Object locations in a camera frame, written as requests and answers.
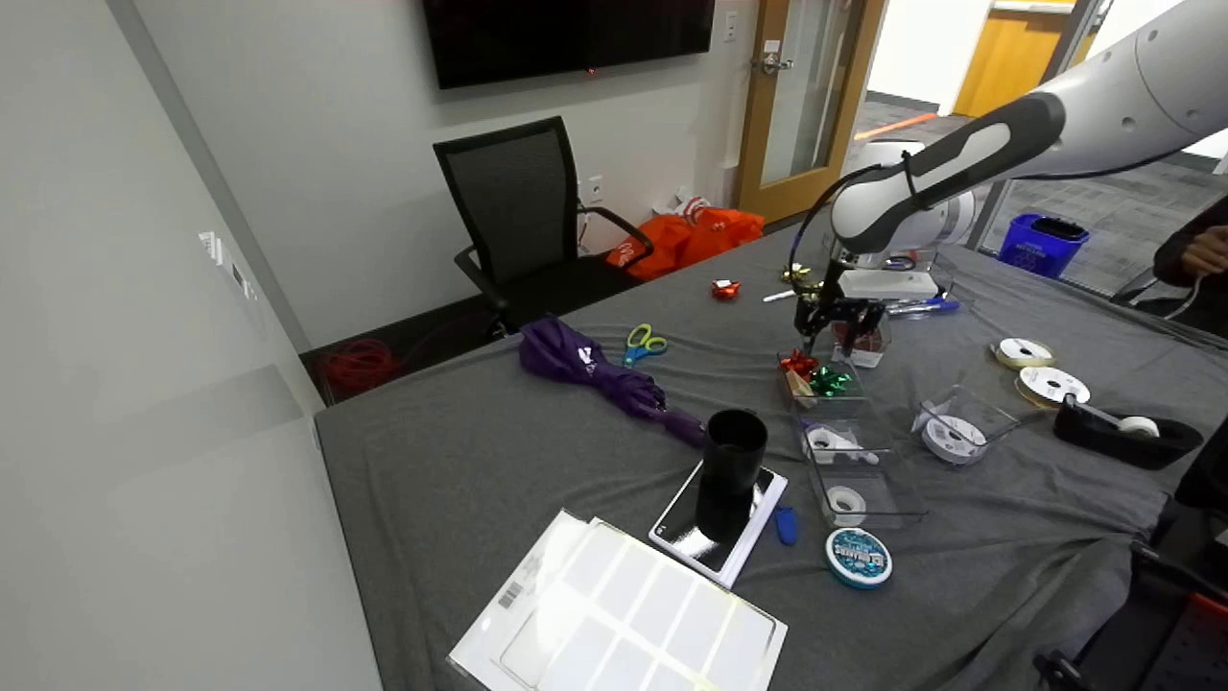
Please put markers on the dark chair at right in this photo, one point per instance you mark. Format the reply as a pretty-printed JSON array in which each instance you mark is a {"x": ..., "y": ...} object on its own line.
[{"x": 1170, "y": 632}]

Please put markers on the dark red bow in box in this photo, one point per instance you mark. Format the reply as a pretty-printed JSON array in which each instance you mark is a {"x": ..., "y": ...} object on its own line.
[{"x": 868, "y": 348}]

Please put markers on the black wall television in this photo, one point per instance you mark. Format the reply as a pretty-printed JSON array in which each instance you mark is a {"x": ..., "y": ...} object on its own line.
[{"x": 506, "y": 40}]

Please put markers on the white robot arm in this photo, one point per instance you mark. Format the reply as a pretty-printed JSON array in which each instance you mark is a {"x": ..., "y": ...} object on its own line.
[{"x": 1128, "y": 106}]

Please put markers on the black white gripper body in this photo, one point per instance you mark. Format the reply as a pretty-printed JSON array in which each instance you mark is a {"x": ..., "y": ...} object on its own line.
[{"x": 850, "y": 289}]

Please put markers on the orange plastic bags on floor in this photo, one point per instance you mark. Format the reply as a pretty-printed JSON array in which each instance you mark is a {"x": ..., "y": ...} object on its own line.
[{"x": 670, "y": 243}]

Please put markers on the blue flash drive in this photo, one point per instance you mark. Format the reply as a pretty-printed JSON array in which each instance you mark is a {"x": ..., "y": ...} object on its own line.
[{"x": 783, "y": 522}]

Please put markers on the black tape dispenser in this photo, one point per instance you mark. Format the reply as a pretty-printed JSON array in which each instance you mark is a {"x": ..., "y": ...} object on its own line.
[{"x": 1151, "y": 445}]

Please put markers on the round blue white tin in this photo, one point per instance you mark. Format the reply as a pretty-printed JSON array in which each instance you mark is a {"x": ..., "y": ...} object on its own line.
[{"x": 857, "y": 558}]

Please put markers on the white tape roll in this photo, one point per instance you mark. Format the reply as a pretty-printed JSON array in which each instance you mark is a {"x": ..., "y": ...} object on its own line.
[
  {"x": 1022, "y": 352},
  {"x": 1052, "y": 384}
]

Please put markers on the grey table cloth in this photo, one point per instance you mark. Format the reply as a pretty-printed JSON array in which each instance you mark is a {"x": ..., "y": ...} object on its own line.
[{"x": 447, "y": 478}]

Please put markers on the white label sheets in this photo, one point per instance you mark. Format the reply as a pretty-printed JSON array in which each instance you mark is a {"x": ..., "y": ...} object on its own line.
[{"x": 592, "y": 606}]

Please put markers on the white tape roll near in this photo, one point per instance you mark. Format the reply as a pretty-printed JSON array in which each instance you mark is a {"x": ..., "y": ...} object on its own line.
[{"x": 1052, "y": 384}]

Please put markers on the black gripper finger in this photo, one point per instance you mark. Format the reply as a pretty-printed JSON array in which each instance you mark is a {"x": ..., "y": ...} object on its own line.
[
  {"x": 840, "y": 336},
  {"x": 808, "y": 333}
]

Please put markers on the blue purple ribbon pile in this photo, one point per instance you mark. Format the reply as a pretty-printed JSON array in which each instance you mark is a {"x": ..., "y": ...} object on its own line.
[{"x": 921, "y": 308}]

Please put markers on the blue recycling bin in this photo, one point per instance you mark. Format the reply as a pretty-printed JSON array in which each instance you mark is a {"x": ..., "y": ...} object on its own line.
[{"x": 1041, "y": 243}]

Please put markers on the clear compartment case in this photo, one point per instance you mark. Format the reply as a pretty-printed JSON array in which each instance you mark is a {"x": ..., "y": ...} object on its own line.
[{"x": 853, "y": 449}]

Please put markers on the green ribbon bow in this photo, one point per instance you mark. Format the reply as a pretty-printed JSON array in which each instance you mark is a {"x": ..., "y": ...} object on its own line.
[{"x": 832, "y": 380}]

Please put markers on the red ribbon bow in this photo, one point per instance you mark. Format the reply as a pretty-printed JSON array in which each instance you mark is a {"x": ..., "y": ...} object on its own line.
[{"x": 799, "y": 366}]

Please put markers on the small red bow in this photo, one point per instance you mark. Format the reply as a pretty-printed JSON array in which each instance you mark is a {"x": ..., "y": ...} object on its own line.
[{"x": 728, "y": 289}]

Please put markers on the white tape roll far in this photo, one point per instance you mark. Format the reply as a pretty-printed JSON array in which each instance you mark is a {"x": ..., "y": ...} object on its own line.
[{"x": 1022, "y": 352}]

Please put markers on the black mesh office chair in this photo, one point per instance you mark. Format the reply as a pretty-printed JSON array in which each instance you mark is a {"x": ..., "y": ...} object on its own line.
[{"x": 520, "y": 205}]

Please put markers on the wooden glass door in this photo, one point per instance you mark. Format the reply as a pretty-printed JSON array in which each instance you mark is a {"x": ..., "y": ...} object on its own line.
[{"x": 808, "y": 81}]

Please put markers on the yellow green ribbon curls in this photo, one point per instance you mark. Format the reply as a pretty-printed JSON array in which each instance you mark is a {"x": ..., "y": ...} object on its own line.
[{"x": 790, "y": 276}]

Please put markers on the blue green scissors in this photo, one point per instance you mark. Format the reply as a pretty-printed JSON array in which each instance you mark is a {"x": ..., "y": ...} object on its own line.
[{"x": 641, "y": 343}]

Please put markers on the person in dark clothes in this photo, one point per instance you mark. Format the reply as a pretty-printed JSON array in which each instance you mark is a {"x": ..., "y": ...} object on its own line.
[{"x": 1198, "y": 257}]

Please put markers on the black cup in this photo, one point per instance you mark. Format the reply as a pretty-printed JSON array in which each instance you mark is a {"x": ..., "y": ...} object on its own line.
[{"x": 730, "y": 463}]

